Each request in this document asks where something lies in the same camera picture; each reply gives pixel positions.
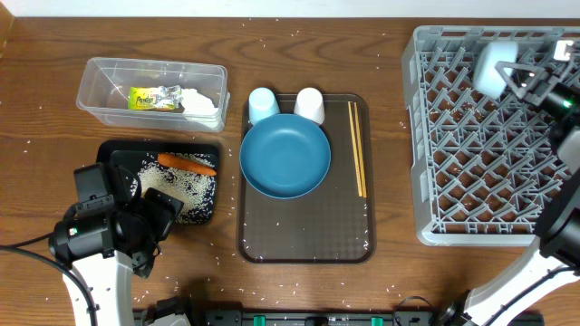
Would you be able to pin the light blue rice bowl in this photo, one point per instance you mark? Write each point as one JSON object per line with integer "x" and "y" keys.
{"x": 486, "y": 78}

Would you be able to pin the left wooden chopstick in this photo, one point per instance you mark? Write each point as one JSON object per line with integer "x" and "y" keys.
{"x": 355, "y": 151}

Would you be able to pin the black waste tray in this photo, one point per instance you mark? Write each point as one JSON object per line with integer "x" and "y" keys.
{"x": 130, "y": 154}

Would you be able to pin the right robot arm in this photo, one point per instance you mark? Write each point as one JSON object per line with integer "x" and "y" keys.
{"x": 552, "y": 259}

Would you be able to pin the light blue cup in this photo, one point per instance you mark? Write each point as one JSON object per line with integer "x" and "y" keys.
{"x": 262, "y": 103}

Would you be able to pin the white rice pile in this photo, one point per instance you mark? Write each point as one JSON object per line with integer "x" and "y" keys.
{"x": 196, "y": 191}

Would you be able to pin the grey dishwasher rack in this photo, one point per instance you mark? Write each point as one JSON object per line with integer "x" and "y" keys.
{"x": 483, "y": 168}

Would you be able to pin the dark blue plate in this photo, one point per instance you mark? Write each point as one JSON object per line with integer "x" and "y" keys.
{"x": 285, "y": 156}

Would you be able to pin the brown serving tray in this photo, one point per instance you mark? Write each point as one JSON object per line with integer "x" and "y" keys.
{"x": 331, "y": 224}

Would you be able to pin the wooden chopstick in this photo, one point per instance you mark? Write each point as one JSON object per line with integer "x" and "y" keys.
{"x": 355, "y": 151}
{"x": 359, "y": 147}

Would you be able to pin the right wooden chopstick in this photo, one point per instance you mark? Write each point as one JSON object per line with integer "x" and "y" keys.
{"x": 359, "y": 147}

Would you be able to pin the green snack wrapper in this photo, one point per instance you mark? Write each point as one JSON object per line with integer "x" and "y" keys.
{"x": 143, "y": 98}

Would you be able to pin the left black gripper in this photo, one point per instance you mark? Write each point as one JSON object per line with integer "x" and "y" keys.
{"x": 167, "y": 214}

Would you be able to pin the pink cup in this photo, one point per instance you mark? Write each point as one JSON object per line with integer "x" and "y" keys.
{"x": 309, "y": 104}

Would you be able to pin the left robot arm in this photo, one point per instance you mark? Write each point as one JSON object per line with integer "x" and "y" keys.
{"x": 99, "y": 285}

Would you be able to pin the orange carrot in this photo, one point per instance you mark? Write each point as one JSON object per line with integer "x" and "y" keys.
{"x": 186, "y": 164}

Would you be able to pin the white napkin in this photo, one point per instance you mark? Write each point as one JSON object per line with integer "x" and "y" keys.
{"x": 195, "y": 103}

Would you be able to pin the clear plastic bin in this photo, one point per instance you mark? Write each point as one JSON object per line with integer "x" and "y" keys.
{"x": 106, "y": 83}

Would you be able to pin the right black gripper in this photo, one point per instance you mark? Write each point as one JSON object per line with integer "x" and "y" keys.
{"x": 540, "y": 73}

